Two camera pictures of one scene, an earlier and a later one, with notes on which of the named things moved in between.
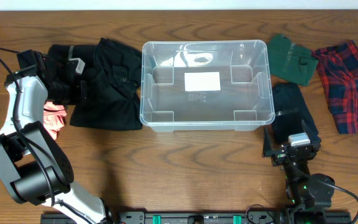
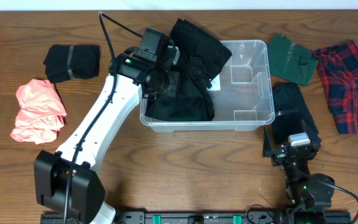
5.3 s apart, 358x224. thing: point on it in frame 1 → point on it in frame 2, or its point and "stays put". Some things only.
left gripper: [81, 90] → [169, 86]
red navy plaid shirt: [351, 89] stays put
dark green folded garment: [291, 60] stays put
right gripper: [268, 150] stays put
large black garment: [114, 103] → [200, 57]
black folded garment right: [291, 108] stays put
